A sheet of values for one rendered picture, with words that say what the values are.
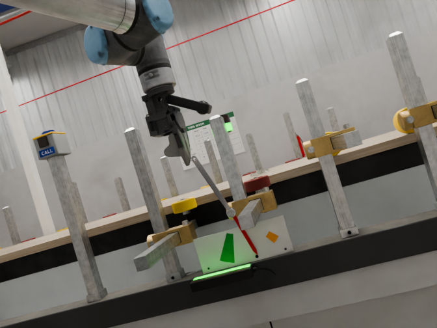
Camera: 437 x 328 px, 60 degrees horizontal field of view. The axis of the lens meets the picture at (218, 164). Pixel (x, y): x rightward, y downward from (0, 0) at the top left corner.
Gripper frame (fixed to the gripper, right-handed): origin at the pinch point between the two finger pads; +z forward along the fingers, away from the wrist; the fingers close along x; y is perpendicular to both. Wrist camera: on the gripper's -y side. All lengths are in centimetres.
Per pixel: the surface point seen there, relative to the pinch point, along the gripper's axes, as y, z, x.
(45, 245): 69, 13, -27
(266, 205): -15.7, 17.5, -5.3
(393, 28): -296, -175, -747
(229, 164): -9.1, 4.0, -6.1
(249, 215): -14.0, 15.4, 18.5
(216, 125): -8.7, -7.3, -6.1
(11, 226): 157, 1, -116
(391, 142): -55, 11, -26
